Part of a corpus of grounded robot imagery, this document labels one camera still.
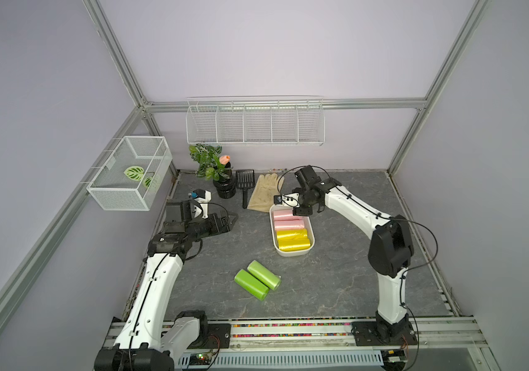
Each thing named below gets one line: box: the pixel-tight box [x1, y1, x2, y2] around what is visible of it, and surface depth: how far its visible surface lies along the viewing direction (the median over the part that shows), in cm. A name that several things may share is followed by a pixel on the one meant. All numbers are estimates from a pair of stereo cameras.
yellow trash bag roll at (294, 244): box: [277, 238, 311, 252], surface depth 91 cm
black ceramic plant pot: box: [212, 172, 237, 199], surface depth 111 cm
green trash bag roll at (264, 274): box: [246, 259, 282, 291], surface depth 86 cm
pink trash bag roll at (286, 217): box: [273, 209, 304, 225], surface depth 101 cm
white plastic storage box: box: [269, 204, 315, 258], surface depth 94 cm
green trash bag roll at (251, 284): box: [233, 268, 270, 301], surface depth 84 cm
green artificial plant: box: [188, 142, 233, 182], surface depth 92 cm
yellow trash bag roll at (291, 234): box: [276, 228, 308, 241], surface depth 95 cm
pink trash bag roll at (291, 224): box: [273, 219, 305, 230], surface depth 97 cm
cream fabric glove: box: [246, 172, 285, 213], surface depth 115 cm
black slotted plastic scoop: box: [235, 169, 256, 210], surface depth 118 cm
